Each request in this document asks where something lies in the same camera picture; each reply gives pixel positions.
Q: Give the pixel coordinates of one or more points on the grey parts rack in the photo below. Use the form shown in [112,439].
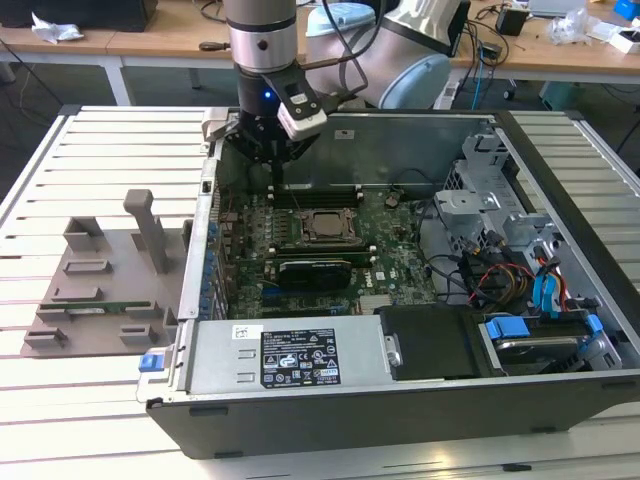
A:
[115,250]

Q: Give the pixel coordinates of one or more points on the CPU socket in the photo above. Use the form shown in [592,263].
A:
[327,243]

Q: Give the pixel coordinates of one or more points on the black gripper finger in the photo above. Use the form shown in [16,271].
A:
[247,147]
[300,150]

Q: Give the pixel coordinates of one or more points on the green RAM stick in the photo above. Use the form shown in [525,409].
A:
[120,306]

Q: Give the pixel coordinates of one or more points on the small black box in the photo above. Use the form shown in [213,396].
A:
[512,21]

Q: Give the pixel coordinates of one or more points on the tall black box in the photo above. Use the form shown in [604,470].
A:
[461,25]

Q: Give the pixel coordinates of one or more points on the black monitor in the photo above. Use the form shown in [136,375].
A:
[75,15]

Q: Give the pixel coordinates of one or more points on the blue plastic case latch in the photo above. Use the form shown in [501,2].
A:
[151,362]

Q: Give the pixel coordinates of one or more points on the silver CPU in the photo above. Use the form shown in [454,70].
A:
[328,226]

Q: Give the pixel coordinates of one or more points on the black plastic shroud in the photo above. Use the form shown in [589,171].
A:
[430,340]

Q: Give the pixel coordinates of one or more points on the small blue box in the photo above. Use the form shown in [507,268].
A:
[626,10]

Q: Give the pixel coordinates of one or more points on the white cardboard box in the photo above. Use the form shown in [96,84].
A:
[607,35]

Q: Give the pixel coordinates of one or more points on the thin metal locking lever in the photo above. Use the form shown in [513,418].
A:
[297,201]

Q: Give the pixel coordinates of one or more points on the light wooden desk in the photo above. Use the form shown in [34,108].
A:
[165,45]

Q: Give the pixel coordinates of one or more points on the crumpled white paper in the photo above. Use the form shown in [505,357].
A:
[57,30]

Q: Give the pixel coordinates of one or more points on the white power strip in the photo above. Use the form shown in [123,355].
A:
[447,95]

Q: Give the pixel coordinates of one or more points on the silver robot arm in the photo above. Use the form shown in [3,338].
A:
[260,30]

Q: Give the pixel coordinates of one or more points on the clear plastic bag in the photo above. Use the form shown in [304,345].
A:
[570,27]

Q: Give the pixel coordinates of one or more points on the silver metal drive cage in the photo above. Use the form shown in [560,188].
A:
[465,210]

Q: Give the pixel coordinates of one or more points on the silver chipset heatsink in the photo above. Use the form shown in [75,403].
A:
[375,304]

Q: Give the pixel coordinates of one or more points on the black open PC case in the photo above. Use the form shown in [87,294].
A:
[350,425]

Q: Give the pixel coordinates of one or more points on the silver coin battery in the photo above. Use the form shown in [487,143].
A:
[393,201]

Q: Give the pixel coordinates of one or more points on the pale teal box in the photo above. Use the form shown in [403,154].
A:
[560,95]

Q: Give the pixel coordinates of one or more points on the green motherboard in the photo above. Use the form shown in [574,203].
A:
[400,267]

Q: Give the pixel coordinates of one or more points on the black RAM slot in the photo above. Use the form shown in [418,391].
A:
[362,258]
[325,248]
[330,190]
[330,198]

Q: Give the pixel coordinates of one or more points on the hard disk in blue carrier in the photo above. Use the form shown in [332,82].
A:
[535,350]

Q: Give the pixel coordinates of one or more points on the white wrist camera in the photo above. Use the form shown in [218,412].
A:
[307,125]

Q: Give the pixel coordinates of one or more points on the silver power supply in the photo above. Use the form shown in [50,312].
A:
[220,360]

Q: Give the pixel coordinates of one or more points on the black graphics card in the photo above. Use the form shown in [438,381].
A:
[315,274]

